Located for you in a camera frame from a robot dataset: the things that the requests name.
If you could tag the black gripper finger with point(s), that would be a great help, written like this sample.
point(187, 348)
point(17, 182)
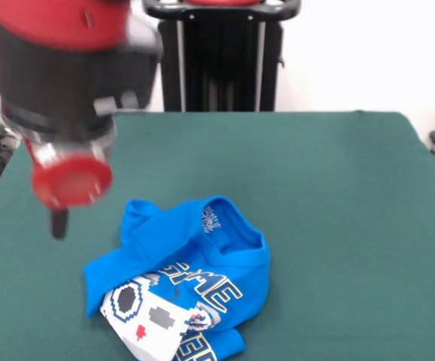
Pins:
point(59, 223)

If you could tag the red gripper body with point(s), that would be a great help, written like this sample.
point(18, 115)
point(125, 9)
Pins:
point(70, 182)

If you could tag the blue printed t-shirt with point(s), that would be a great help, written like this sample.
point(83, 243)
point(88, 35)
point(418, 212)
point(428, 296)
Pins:
point(209, 263)

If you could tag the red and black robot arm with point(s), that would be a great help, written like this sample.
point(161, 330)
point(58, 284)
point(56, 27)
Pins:
point(70, 67)

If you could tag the dark green tablecloth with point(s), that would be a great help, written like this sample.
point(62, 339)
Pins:
point(352, 263)

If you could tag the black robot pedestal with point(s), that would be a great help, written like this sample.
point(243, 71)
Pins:
point(221, 64)

